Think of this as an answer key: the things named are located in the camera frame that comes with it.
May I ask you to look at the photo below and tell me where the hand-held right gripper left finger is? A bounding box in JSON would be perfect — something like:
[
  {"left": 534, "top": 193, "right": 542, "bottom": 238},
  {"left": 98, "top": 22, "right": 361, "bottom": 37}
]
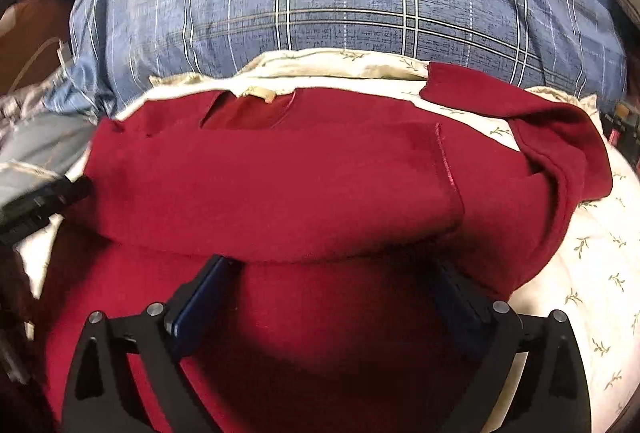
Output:
[{"left": 60, "top": 254, "right": 246, "bottom": 433}]

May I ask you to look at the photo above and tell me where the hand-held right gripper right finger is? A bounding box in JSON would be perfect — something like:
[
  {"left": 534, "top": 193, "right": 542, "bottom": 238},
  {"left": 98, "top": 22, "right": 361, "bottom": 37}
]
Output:
[{"left": 429, "top": 258, "right": 594, "bottom": 433}]

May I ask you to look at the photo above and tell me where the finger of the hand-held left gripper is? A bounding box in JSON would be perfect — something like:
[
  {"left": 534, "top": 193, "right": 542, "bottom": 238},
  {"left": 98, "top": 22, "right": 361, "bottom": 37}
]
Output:
[{"left": 0, "top": 176, "right": 94, "bottom": 247}]

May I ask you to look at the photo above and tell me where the dark red garment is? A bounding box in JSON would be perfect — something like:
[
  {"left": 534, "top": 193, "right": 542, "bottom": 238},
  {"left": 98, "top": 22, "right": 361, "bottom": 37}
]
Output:
[{"left": 37, "top": 62, "right": 615, "bottom": 433}]

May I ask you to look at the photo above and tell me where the grey cloth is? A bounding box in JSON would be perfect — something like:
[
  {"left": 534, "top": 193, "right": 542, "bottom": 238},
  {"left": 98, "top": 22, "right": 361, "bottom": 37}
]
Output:
[{"left": 0, "top": 110, "right": 101, "bottom": 206}]

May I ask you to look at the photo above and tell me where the cream leaf-print pillow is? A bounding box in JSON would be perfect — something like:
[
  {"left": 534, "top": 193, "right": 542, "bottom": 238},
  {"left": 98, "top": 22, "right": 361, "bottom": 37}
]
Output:
[{"left": 17, "top": 49, "right": 640, "bottom": 433}]

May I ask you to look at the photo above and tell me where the white cable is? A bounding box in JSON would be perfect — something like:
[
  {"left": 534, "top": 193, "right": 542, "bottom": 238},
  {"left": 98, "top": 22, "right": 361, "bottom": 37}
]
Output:
[{"left": 5, "top": 38, "right": 71, "bottom": 95}]

